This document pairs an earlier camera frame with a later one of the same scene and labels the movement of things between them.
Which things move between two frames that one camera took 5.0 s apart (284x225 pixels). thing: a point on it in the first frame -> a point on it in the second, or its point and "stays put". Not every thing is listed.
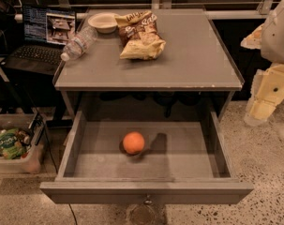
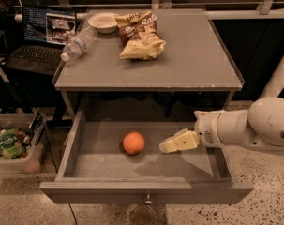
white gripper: (277, 37) -> (206, 129)
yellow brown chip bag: (139, 33) stays put
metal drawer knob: (148, 202) stays put
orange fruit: (133, 142) stays put
